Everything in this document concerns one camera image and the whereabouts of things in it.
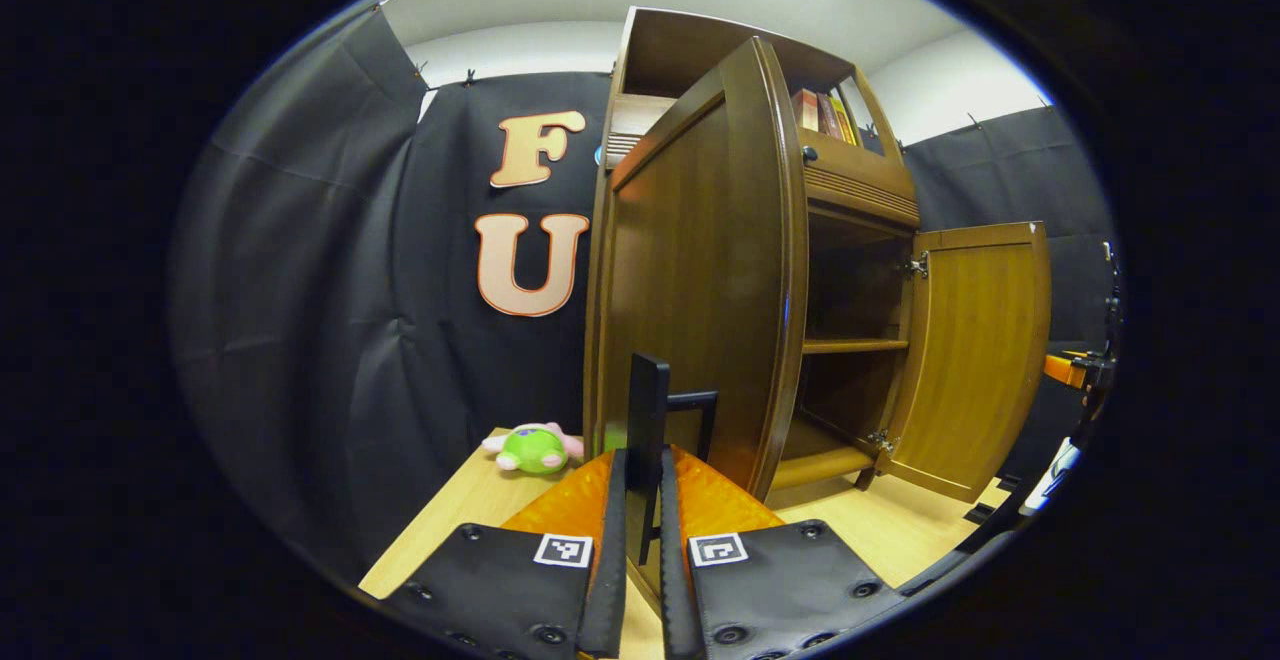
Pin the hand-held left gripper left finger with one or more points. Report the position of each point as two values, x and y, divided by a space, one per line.
612 580

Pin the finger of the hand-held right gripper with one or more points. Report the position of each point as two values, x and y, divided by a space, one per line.
1065 370

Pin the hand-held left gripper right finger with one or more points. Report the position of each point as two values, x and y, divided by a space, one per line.
672 590

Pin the wooden cabinet door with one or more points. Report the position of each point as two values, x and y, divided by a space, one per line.
975 360
700 260

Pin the wooden double-door shoe cabinet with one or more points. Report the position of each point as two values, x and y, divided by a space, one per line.
700 45

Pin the wooden cabinet drawer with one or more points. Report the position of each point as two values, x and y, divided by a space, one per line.
860 185

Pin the white object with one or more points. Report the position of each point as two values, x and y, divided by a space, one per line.
1058 462

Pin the green plush toy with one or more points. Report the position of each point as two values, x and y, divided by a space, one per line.
535 448

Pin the yellow book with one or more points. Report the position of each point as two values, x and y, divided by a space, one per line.
846 122

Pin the black backdrop cloth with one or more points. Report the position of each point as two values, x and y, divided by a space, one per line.
300 290

